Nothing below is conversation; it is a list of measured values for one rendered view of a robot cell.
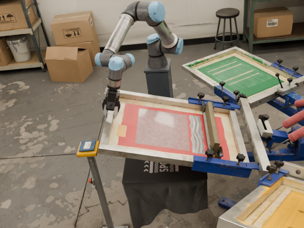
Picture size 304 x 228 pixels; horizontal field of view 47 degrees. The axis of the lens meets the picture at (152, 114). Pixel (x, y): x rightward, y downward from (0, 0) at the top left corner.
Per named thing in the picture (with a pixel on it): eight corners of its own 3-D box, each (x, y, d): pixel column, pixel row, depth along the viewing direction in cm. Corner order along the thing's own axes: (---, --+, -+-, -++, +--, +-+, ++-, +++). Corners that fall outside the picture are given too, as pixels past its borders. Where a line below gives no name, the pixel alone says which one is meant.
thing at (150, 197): (135, 231, 221) (125, 183, 197) (135, 226, 224) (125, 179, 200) (209, 228, 216) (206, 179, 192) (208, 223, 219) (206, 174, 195)
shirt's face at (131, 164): (122, 183, 198) (122, 182, 198) (129, 135, 234) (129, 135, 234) (207, 178, 193) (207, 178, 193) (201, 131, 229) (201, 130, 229)
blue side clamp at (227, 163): (191, 170, 179) (194, 160, 175) (191, 163, 183) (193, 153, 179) (248, 178, 180) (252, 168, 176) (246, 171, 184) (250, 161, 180)
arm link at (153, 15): (167, 41, 255) (138, -4, 207) (186, 43, 249) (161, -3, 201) (163, 56, 253) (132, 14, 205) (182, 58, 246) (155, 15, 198)
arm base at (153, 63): (149, 60, 268) (147, 48, 262) (168, 59, 265) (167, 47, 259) (145, 69, 255) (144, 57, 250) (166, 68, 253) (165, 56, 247)
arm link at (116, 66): (127, 58, 183) (119, 64, 176) (125, 77, 189) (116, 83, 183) (114, 54, 185) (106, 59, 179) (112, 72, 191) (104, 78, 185)
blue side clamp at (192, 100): (186, 110, 224) (188, 101, 220) (186, 105, 229) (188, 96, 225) (232, 116, 226) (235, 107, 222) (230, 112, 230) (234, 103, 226)
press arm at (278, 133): (256, 140, 200) (259, 133, 198) (254, 133, 205) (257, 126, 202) (286, 144, 201) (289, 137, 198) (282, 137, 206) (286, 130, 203)
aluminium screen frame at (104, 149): (97, 154, 176) (98, 148, 174) (112, 93, 224) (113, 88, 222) (249, 175, 181) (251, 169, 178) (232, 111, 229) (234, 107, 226)
